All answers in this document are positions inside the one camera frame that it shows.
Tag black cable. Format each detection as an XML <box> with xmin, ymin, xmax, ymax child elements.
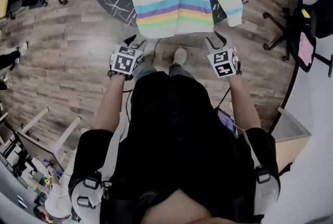
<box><xmin>122</xmin><ymin>87</ymin><xmax>136</xmax><ymax>126</ymax></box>
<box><xmin>214</xmin><ymin>86</ymin><xmax>232</xmax><ymax>110</ymax></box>

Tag white-legged desk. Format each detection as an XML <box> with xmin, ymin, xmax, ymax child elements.
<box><xmin>16</xmin><ymin>107</ymin><xmax>82</xmax><ymax>176</ymax></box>

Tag person's left forearm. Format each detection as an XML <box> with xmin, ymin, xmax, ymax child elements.
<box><xmin>94</xmin><ymin>74</ymin><xmax>132</xmax><ymax>133</ymax></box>

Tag wooden open box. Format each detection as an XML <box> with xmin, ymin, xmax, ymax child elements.
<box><xmin>270</xmin><ymin>106</ymin><xmax>312</xmax><ymax>175</ymax></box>

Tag person's right beige shoe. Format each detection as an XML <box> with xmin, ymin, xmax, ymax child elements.
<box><xmin>172</xmin><ymin>47</ymin><xmax>188</xmax><ymax>67</ymax></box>

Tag person's left leg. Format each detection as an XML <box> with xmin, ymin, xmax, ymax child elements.
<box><xmin>134</xmin><ymin>61</ymin><xmax>158</xmax><ymax>81</ymax></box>

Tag white cable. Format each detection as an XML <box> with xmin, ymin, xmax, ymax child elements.
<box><xmin>234</xmin><ymin>125</ymin><xmax>252</xmax><ymax>142</ymax></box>

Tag person's right leg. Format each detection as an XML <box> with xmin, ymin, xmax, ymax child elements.
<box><xmin>168</xmin><ymin>63</ymin><xmax>196</xmax><ymax>81</ymax></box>

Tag laptop with lit screen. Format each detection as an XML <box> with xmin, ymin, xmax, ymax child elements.
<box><xmin>216</xmin><ymin>108</ymin><xmax>239</xmax><ymax>138</ymax></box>

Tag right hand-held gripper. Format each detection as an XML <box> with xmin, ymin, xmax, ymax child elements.
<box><xmin>204</xmin><ymin>31</ymin><xmax>242</xmax><ymax>79</ymax></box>

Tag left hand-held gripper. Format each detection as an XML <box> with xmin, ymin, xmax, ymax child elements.
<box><xmin>110</xmin><ymin>34</ymin><xmax>148</xmax><ymax>76</ymax></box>

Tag black chair with pink cushion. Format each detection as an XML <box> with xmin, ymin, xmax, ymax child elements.
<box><xmin>262</xmin><ymin>0</ymin><xmax>333</xmax><ymax>78</ymax></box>

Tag grey harness strap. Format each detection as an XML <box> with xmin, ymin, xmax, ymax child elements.
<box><xmin>69</xmin><ymin>113</ymin><xmax>129</xmax><ymax>224</ymax></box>
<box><xmin>241</xmin><ymin>128</ymin><xmax>282</xmax><ymax>217</ymax></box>

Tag grey left harness strap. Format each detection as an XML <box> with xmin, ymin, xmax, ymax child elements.
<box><xmin>69</xmin><ymin>113</ymin><xmax>129</xmax><ymax>224</ymax></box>

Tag person's right forearm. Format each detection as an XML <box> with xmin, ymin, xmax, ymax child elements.
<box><xmin>228</xmin><ymin>73</ymin><xmax>262</xmax><ymax>130</ymax></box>

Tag person's leg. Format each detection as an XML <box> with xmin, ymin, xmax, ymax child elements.
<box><xmin>134</xmin><ymin>61</ymin><xmax>158</xmax><ymax>81</ymax></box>
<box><xmin>168</xmin><ymin>63</ymin><xmax>196</xmax><ymax>81</ymax></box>

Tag grey right harness strap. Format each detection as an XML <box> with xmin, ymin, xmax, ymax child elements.
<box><xmin>241</xmin><ymin>128</ymin><xmax>282</xmax><ymax>217</ymax></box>

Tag person's black shirt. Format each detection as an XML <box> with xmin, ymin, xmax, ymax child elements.
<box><xmin>68</xmin><ymin>71</ymin><xmax>281</xmax><ymax>224</ymax></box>

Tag dark beaded bracelet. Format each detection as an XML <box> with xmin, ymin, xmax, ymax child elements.
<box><xmin>107</xmin><ymin>70</ymin><xmax>134</xmax><ymax>82</ymax></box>

